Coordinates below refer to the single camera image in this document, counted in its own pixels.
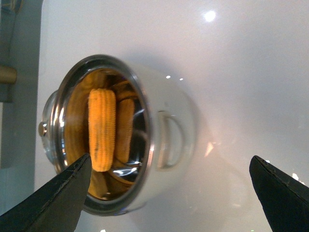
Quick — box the cream steel cooking pot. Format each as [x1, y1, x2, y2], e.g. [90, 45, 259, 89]
[54, 55, 196, 216]

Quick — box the glass pot lid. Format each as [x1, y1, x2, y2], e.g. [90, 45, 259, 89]
[38, 90, 61, 172]

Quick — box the yellow corn cob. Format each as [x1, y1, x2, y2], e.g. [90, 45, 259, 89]
[88, 89, 116, 172]

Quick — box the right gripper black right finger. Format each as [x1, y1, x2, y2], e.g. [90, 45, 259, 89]
[249, 156, 309, 232]

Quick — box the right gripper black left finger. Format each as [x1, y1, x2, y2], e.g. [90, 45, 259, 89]
[0, 154, 91, 232]

